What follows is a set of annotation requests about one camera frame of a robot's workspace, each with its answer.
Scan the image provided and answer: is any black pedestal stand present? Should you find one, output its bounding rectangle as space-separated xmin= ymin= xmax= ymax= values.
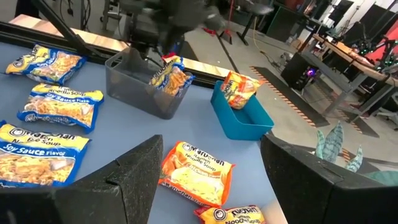
xmin=231 ymin=0 xmax=275 ymax=46

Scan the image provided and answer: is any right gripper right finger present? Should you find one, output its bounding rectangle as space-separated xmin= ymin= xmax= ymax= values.
xmin=260 ymin=133 xmax=398 ymax=224

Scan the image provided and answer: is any orange chicken ramen pack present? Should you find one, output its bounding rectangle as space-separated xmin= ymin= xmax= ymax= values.
xmin=220 ymin=70 xmax=264 ymax=111
xmin=157 ymin=141 xmax=236 ymax=208

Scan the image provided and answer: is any wooden-top desk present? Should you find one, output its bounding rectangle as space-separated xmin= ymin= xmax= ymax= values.
xmin=312 ymin=32 xmax=398 ymax=116

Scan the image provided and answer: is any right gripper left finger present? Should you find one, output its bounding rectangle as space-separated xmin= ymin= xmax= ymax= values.
xmin=0 ymin=134 xmax=164 ymax=224

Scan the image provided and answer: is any black hazard-striped floor mat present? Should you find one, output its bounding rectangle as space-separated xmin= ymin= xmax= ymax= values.
xmin=338 ymin=114 xmax=381 ymax=139
xmin=249 ymin=65 xmax=331 ymax=129

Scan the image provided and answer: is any red partition panel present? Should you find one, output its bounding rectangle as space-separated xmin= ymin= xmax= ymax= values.
xmin=365 ymin=19 xmax=398 ymax=63

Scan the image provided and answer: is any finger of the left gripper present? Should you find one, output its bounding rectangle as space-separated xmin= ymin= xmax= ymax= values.
xmin=173 ymin=29 xmax=187 ymax=57
xmin=161 ymin=29 xmax=175 ymax=57

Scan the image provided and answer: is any grey translucent plastic bin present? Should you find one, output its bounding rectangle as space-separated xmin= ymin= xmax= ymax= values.
xmin=104 ymin=46 xmax=193 ymax=121

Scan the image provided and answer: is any blue soy sauce ramen pack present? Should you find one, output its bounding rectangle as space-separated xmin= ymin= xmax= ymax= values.
xmin=5 ymin=44 xmax=88 ymax=86
xmin=16 ymin=82 xmax=105 ymax=134
xmin=148 ymin=55 xmax=196 ymax=97
xmin=0 ymin=119 xmax=91 ymax=189

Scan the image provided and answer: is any snake plant in white pot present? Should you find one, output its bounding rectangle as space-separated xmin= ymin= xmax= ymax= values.
xmin=315 ymin=120 xmax=398 ymax=188

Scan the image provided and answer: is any teal plastic bin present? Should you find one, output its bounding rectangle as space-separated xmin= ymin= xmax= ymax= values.
xmin=210 ymin=80 xmax=275 ymax=141

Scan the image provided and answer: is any red-orange beef ramen pack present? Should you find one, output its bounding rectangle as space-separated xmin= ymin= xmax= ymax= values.
xmin=193 ymin=204 xmax=267 ymax=224

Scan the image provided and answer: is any grey-blue table mat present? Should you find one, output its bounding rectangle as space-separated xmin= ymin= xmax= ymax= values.
xmin=0 ymin=42 xmax=289 ymax=224

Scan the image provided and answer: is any black computer with purple light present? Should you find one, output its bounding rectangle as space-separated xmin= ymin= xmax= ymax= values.
xmin=280 ymin=52 xmax=328 ymax=92

